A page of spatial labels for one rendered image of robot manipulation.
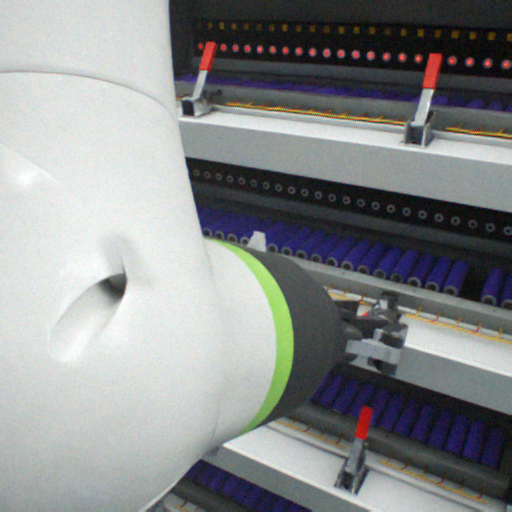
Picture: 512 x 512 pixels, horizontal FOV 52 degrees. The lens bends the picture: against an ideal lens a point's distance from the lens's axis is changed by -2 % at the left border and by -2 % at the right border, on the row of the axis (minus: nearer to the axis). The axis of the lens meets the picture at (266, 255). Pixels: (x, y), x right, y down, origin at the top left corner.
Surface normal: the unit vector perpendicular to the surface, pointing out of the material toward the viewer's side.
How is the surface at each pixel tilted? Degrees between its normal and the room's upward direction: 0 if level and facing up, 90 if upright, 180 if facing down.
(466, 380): 109
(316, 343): 79
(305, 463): 19
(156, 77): 68
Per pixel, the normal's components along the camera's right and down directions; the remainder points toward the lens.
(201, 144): -0.49, 0.42
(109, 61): 0.70, -0.22
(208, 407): 0.92, 0.22
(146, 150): 0.82, -0.29
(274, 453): -0.02, -0.88
